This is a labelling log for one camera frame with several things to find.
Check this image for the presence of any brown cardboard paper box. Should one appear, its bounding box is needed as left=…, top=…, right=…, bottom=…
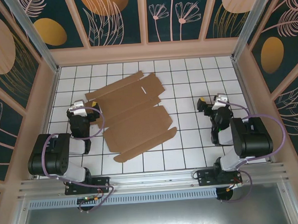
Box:
left=83, top=69, right=179, bottom=165

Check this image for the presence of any aluminium extrusion rail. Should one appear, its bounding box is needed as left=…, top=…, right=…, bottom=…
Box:
left=16, top=162, right=291, bottom=200

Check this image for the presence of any grey metal sheet panel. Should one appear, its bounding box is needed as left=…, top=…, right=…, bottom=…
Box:
left=8, top=181, right=298, bottom=224

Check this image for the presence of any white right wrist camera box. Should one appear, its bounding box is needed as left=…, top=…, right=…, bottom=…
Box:
left=211, top=93, right=230, bottom=111

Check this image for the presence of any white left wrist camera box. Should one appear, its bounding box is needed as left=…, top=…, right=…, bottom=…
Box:
left=70, top=100, right=88, bottom=117

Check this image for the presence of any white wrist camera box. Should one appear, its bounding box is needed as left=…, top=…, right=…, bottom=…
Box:
left=70, top=100, right=88, bottom=117
left=211, top=93, right=230, bottom=111

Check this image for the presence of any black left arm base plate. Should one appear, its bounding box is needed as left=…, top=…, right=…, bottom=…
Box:
left=64, top=176, right=111, bottom=196

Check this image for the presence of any grey slotted cable duct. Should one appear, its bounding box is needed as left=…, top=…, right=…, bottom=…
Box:
left=27, top=188, right=219, bottom=209

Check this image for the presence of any aluminium corner post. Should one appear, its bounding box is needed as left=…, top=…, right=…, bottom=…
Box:
left=4, top=0, right=60, bottom=76
left=228, top=0, right=277, bottom=61

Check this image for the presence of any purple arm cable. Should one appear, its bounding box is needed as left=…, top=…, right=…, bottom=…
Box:
left=214, top=96, right=290, bottom=204
left=38, top=105, right=117, bottom=216

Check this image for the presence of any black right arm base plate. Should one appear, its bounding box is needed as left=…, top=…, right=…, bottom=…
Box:
left=196, top=167, right=243, bottom=188

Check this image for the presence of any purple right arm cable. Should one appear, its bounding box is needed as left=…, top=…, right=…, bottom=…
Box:
left=214, top=96, right=290, bottom=204

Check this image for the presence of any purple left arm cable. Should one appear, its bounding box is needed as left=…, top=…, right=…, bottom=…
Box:
left=38, top=105, right=117, bottom=216

